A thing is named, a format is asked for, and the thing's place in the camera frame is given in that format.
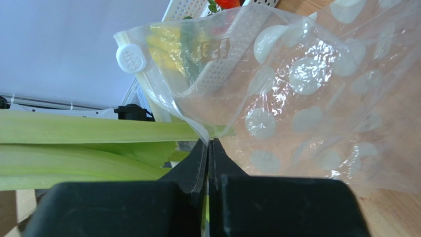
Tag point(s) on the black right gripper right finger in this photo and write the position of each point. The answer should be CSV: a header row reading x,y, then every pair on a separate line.
x,y
257,206

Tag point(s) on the red tomato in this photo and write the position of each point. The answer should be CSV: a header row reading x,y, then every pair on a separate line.
x,y
228,4

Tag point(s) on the yellow banana bunch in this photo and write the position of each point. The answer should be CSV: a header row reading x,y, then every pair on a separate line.
x,y
164,46

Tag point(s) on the clear polka dot zip bag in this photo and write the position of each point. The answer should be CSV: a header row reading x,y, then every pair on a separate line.
x,y
339,97

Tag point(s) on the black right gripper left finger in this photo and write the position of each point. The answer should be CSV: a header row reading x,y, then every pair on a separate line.
x,y
172,206

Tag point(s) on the white perforated plastic basket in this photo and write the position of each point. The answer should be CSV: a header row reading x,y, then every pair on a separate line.
x,y
229,65

